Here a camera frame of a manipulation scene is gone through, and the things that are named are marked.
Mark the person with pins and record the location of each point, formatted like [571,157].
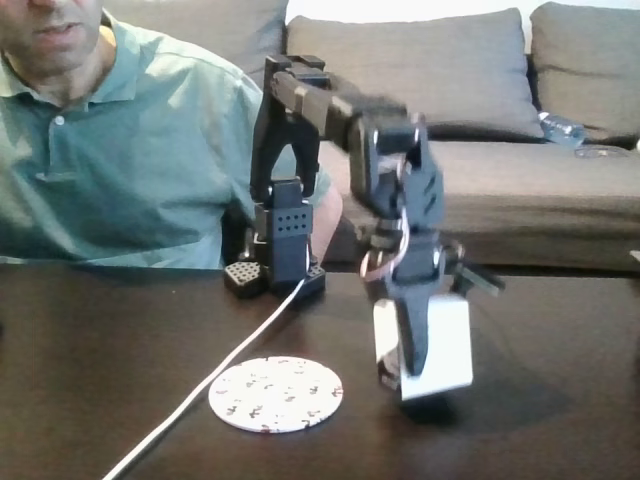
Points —
[125,150]

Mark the white servo box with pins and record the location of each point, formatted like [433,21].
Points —
[450,345]

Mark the clear glass dish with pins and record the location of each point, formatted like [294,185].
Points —
[600,152]

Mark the black camera box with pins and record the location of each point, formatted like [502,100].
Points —
[475,280]

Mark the round patterned white coaster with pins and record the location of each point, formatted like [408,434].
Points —
[275,395]

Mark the grey sofa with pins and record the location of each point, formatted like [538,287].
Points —
[525,200]

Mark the wide grey sofa cushion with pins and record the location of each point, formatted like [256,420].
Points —
[440,60]

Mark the clear plastic water bottle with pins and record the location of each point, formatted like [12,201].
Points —
[560,129]

